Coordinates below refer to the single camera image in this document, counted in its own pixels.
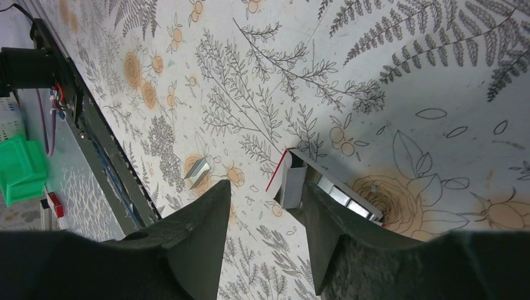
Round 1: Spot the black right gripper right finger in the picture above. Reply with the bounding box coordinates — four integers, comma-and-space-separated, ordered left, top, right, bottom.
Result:
302, 182, 529, 299

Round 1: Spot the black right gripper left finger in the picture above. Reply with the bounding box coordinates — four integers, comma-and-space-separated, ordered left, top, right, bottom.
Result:
1, 180, 231, 299

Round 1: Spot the red staple box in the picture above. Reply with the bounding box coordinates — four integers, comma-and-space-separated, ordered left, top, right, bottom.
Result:
266, 147, 384, 226

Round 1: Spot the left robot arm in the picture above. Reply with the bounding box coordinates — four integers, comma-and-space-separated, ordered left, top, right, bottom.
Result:
1, 47, 56, 98

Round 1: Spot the green plastic block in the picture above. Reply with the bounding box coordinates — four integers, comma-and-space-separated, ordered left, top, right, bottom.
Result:
1, 135, 48, 207

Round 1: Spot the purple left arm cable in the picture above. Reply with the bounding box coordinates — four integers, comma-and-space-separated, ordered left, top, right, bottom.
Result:
35, 87, 58, 158

